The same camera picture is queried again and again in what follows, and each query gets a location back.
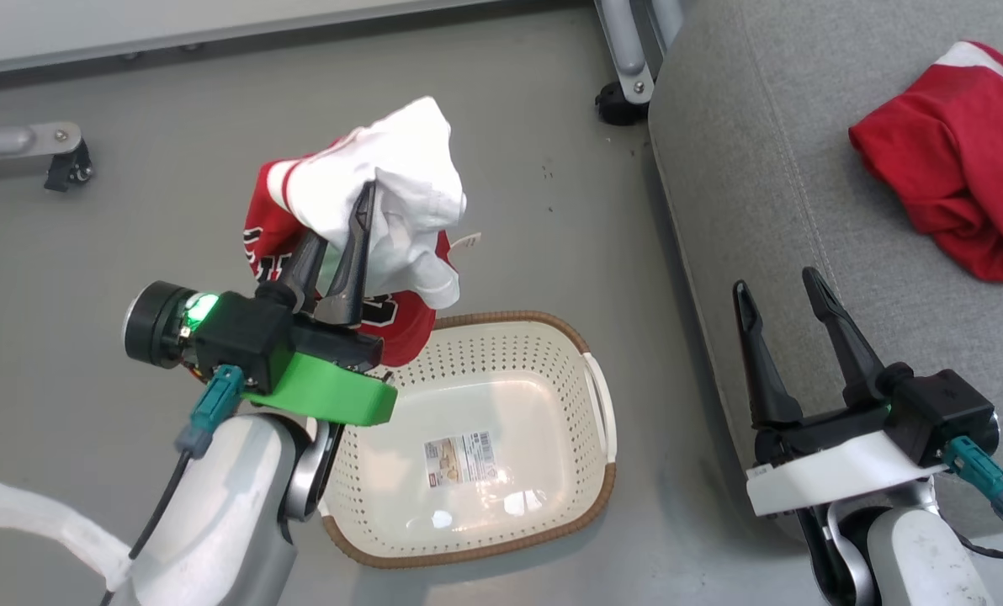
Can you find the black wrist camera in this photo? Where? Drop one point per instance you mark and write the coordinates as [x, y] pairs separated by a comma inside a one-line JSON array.
[[943, 408], [245, 337]]

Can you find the cream perforated laundry basket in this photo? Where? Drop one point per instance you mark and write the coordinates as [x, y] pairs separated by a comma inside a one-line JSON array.
[[468, 522]]

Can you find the red shirt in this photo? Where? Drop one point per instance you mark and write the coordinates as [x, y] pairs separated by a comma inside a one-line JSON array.
[[956, 168]]

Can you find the paper label sticker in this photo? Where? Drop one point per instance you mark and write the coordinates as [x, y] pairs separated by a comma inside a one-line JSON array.
[[461, 459]]

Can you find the grey partition bottom rail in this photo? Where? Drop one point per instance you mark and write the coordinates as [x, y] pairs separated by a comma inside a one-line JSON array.
[[173, 38]]

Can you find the black caster wheel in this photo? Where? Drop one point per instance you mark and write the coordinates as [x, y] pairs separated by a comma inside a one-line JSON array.
[[68, 168], [619, 105]]

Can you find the grey fabric sofa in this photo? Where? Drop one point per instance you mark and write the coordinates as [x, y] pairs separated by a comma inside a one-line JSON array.
[[762, 168]]

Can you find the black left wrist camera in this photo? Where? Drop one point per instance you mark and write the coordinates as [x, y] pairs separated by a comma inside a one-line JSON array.
[[245, 337]]

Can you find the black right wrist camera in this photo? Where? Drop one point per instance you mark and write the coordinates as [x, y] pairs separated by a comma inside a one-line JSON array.
[[943, 408]]

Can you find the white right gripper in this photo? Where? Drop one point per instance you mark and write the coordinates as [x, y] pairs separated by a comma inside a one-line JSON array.
[[838, 475]]

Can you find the white and red jersey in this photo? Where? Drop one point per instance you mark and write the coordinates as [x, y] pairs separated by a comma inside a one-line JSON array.
[[392, 168]]

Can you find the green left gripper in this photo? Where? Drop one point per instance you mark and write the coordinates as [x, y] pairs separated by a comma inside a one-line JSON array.
[[325, 391]]

